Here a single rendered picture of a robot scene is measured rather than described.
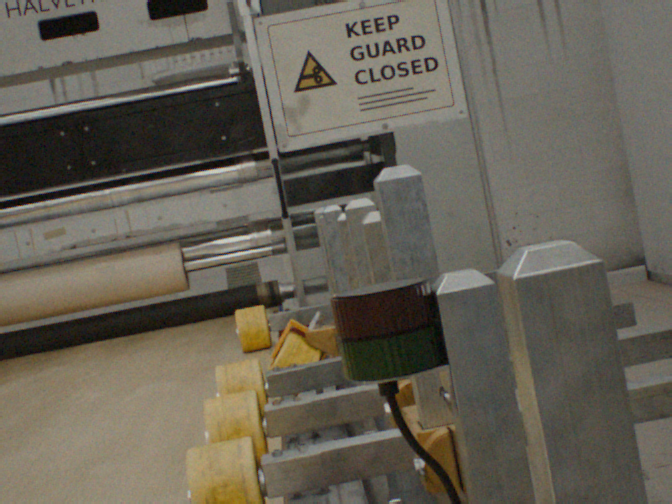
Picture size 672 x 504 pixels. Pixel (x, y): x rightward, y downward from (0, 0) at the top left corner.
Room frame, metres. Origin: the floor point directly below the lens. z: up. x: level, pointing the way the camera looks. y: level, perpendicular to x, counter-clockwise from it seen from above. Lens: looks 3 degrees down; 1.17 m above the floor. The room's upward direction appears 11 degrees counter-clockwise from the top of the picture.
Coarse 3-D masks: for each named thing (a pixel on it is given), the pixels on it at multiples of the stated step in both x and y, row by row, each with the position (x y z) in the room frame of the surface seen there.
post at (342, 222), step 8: (344, 216) 1.70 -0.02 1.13; (344, 224) 1.70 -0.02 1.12; (344, 232) 1.70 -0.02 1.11; (344, 240) 1.70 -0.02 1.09; (344, 248) 1.70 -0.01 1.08; (344, 256) 1.71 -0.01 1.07; (352, 256) 1.70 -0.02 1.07; (352, 264) 1.70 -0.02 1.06; (352, 272) 1.70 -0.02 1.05; (352, 280) 1.70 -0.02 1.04; (352, 288) 1.70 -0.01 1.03; (376, 424) 1.71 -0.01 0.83; (384, 424) 1.70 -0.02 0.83; (392, 480) 1.70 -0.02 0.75; (392, 488) 1.70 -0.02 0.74; (392, 496) 1.70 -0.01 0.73
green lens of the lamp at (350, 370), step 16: (400, 336) 0.69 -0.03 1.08; (416, 336) 0.69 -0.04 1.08; (432, 336) 0.70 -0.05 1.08; (352, 352) 0.70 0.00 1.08; (368, 352) 0.69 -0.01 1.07; (384, 352) 0.69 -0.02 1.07; (400, 352) 0.69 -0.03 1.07; (416, 352) 0.69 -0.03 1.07; (432, 352) 0.69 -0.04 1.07; (352, 368) 0.70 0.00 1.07; (368, 368) 0.69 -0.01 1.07; (384, 368) 0.69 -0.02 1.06; (400, 368) 0.69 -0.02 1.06; (416, 368) 0.69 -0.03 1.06
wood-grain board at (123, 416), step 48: (192, 336) 2.73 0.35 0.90; (0, 384) 2.50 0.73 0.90; (48, 384) 2.34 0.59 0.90; (96, 384) 2.20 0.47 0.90; (144, 384) 2.07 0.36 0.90; (192, 384) 1.96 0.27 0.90; (0, 432) 1.84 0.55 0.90; (48, 432) 1.75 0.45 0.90; (96, 432) 1.67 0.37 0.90; (144, 432) 1.59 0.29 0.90; (192, 432) 1.53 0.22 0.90; (0, 480) 1.45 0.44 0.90; (48, 480) 1.39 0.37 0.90; (96, 480) 1.34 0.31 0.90; (144, 480) 1.29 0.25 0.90
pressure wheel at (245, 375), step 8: (248, 360) 1.50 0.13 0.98; (256, 360) 1.49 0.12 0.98; (216, 368) 1.49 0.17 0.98; (224, 368) 1.48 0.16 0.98; (232, 368) 1.48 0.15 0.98; (240, 368) 1.48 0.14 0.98; (248, 368) 1.48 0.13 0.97; (256, 368) 1.47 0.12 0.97; (216, 376) 1.47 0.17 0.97; (224, 376) 1.47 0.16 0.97; (232, 376) 1.47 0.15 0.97; (240, 376) 1.47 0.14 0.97; (248, 376) 1.47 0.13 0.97; (256, 376) 1.47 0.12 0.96; (224, 384) 1.46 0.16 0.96; (232, 384) 1.46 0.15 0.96; (240, 384) 1.46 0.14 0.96; (248, 384) 1.46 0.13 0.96; (256, 384) 1.46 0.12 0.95; (224, 392) 1.46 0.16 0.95; (232, 392) 1.46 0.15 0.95; (264, 392) 1.47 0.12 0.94; (264, 400) 1.46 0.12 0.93
